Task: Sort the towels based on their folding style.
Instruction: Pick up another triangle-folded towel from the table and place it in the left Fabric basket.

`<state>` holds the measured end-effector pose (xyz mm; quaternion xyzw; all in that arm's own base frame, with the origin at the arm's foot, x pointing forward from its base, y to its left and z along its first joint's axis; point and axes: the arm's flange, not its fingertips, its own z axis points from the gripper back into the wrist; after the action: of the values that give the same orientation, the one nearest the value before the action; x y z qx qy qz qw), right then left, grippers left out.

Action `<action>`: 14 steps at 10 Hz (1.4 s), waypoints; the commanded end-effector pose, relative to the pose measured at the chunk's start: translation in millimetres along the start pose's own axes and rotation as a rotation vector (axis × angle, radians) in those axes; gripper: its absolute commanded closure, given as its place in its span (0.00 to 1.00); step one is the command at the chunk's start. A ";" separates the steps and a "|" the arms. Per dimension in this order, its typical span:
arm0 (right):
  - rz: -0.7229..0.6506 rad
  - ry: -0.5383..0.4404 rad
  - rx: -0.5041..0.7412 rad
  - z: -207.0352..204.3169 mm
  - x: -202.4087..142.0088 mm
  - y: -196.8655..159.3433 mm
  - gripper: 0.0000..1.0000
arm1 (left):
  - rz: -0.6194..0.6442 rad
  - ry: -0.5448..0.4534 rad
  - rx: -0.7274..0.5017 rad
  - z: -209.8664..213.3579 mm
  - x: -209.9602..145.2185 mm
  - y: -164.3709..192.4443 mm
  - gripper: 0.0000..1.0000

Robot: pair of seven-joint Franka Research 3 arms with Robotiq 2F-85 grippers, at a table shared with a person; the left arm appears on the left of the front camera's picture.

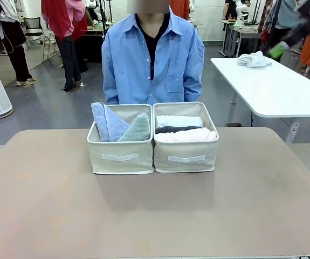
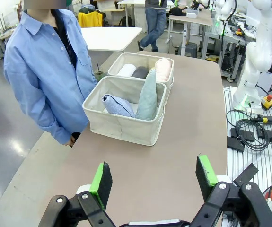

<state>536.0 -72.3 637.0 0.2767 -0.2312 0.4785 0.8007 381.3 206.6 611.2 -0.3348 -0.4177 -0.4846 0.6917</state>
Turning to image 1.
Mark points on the white towel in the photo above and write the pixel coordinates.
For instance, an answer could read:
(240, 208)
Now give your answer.
(179, 121)

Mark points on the pink towel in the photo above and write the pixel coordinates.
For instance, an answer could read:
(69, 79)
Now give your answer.
(187, 136)

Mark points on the dark grey towel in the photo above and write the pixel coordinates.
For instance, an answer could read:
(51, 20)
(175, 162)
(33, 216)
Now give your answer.
(171, 129)

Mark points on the green triangle towel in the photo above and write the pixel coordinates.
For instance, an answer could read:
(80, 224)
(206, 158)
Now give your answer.
(137, 129)

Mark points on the purple triangle towel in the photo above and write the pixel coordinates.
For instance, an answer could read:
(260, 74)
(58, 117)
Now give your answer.
(100, 121)

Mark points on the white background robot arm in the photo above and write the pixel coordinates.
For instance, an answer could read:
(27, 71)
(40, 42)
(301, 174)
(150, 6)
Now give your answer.
(241, 12)

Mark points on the crumpled white cloth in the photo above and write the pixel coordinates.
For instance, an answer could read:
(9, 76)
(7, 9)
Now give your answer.
(253, 60)

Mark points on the bystander with plaid cloth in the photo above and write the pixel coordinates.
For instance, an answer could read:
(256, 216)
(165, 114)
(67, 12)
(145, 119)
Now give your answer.
(284, 13)

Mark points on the grey background table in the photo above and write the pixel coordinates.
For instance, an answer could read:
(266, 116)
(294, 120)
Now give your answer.
(246, 31)

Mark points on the white side table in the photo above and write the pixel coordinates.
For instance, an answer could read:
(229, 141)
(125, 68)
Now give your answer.
(278, 89)

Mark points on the person in blue shirt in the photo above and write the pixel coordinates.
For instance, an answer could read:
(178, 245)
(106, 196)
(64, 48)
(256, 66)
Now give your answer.
(133, 67)

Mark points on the beige fabric storage bin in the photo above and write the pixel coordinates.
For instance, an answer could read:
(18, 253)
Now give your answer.
(119, 162)
(184, 163)

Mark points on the bystander in red top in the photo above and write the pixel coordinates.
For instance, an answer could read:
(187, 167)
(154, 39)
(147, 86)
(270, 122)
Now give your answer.
(69, 62)

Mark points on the black office chair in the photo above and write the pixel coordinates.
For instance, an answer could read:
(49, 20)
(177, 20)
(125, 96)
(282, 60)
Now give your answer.
(33, 29)

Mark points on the bystander in black skirt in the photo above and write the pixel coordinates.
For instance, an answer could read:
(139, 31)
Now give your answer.
(17, 54)

